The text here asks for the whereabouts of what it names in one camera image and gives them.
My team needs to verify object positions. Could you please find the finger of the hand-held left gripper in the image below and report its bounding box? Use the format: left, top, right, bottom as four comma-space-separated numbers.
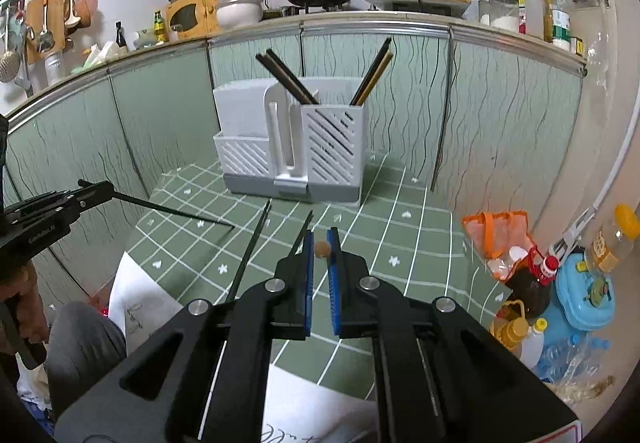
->
65, 180, 116, 212

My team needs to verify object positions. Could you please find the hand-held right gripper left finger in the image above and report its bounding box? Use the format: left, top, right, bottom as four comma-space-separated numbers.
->
52, 241, 315, 443

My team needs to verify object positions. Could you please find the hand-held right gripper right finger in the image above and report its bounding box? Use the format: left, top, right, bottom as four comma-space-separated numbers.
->
326, 227, 582, 443

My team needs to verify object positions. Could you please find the black chopstick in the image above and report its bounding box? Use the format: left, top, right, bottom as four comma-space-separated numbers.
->
349, 37, 393, 106
265, 48, 321, 105
287, 211, 315, 257
224, 199, 273, 304
255, 53, 314, 106
112, 191, 236, 228

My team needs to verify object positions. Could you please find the white utensil holder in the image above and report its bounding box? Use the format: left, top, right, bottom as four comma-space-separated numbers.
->
212, 77, 370, 206

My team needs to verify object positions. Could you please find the person's left hand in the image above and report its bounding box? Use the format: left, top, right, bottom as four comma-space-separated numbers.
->
0, 264, 49, 354

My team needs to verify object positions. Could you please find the green checked mat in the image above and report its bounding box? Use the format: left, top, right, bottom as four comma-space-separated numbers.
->
122, 153, 514, 405

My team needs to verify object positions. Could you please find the white paper sheet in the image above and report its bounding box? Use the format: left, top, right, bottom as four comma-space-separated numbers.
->
261, 365, 379, 443
107, 250, 184, 355

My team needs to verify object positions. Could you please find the person's gray trouser leg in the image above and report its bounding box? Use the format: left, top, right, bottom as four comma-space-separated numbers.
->
46, 300, 129, 420

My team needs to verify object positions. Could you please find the metal skimmer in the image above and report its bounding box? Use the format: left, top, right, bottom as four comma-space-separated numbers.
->
0, 8, 21, 84

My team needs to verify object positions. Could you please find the metal ladle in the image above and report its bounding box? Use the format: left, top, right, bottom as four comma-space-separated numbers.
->
37, 0, 56, 54

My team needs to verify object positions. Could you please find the wooden cutting board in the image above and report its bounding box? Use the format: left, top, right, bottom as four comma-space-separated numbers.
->
25, 0, 66, 64

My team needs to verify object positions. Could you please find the orange bag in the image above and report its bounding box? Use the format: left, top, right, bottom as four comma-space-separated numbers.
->
462, 210, 539, 282

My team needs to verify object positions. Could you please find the green glass bottle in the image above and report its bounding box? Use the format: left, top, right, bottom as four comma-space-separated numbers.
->
152, 10, 169, 44

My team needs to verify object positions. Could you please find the yellow oil bottle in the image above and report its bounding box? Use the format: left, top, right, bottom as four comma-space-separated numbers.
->
492, 300, 531, 350

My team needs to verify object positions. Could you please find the pink hanging utensil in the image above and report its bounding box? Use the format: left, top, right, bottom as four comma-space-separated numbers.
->
75, 0, 99, 29

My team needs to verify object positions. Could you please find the dark bottle red cap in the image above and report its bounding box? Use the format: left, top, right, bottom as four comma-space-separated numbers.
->
505, 253, 561, 320

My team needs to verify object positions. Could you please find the yellow box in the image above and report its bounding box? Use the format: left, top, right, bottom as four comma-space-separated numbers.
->
165, 0, 221, 42

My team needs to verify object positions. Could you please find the white bottle yellow cap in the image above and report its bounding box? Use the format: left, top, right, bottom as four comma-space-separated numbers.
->
520, 318, 549, 370

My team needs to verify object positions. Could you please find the white bowl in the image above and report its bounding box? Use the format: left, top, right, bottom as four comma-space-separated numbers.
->
216, 0, 264, 30

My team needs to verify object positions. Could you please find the clear water bottle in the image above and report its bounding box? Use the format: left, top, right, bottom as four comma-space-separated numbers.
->
537, 335, 611, 385

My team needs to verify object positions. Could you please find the yellow-capped plastic bottle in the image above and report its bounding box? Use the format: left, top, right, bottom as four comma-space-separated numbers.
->
585, 204, 640, 274

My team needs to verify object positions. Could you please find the gas stove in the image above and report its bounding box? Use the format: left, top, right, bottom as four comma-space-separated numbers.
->
260, 2, 366, 18

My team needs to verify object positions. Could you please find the white pipe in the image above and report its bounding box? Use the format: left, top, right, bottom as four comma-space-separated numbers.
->
547, 108, 640, 250

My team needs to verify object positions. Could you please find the clear lidded jar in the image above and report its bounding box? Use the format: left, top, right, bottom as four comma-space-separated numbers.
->
477, 0, 521, 32

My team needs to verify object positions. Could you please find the white bottle green label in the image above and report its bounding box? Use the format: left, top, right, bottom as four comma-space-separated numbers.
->
551, 10, 572, 52

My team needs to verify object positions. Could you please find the white squeeze bottle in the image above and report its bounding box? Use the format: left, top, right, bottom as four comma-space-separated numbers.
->
522, 0, 546, 40

